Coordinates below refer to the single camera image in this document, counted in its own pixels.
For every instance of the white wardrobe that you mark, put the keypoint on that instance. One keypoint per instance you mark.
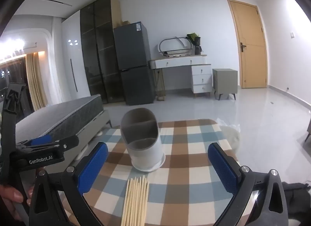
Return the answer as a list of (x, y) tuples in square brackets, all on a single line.
[(73, 70)]

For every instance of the white dressing table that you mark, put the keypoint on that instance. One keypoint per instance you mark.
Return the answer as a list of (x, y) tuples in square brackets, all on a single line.
[(179, 63)]

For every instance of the person's left hand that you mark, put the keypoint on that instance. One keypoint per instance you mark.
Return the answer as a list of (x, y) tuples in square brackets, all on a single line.
[(11, 194)]

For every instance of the dark glass window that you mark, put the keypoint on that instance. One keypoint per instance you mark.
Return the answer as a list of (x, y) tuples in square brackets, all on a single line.
[(14, 70)]

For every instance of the grey bed frame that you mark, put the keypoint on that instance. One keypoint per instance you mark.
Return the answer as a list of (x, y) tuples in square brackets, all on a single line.
[(97, 124)]

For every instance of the grey nightstand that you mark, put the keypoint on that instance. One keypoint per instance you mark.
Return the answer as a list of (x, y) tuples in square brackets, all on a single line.
[(224, 80)]

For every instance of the dark cloth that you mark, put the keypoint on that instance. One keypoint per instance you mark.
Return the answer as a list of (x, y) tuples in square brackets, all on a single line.
[(298, 199)]

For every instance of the dark glass wardrobe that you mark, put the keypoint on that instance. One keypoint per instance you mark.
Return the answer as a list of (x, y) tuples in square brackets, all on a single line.
[(97, 46)]

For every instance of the dark grey mattress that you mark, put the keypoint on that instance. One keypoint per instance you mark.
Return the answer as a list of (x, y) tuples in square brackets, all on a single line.
[(63, 114)]

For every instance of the dark grey fridge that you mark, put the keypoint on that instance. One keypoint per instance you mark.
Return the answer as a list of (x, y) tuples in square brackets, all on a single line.
[(133, 53)]

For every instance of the oval mirror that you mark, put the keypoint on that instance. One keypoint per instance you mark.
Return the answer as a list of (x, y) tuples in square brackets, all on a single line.
[(175, 45)]

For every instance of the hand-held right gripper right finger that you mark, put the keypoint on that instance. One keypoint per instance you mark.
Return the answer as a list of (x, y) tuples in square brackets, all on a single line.
[(223, 170)]

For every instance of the white plastic bag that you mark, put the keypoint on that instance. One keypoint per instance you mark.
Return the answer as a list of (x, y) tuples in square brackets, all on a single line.
[(230, 133)]

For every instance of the wooden door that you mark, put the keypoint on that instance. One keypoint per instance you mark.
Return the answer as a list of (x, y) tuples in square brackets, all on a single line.
[(250, 46)]

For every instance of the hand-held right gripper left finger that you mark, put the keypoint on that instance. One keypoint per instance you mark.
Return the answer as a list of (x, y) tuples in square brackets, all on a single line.
[(93, 167)]

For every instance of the wooden stool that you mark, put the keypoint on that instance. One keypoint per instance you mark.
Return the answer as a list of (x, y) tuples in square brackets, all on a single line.
[(160, 95)]

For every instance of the grey utensil holder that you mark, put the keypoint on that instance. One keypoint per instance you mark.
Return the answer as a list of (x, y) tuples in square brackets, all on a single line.
[(145, 153)]

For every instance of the bundle of wooden chopsticks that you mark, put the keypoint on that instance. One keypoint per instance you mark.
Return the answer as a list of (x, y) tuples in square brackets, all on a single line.
[(136, 204)]

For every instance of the cardboard box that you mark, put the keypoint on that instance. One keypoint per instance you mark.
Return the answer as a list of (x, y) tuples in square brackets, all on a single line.
[(124, 22)]

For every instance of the checked tablecloth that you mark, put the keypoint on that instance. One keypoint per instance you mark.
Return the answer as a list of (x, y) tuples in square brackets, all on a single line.
[(184, 158)]

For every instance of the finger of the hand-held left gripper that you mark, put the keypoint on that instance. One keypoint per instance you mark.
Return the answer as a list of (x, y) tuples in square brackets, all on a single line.
[(36, 141)]

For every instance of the beige curtain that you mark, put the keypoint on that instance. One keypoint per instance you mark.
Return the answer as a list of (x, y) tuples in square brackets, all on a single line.
[(36, 82)]

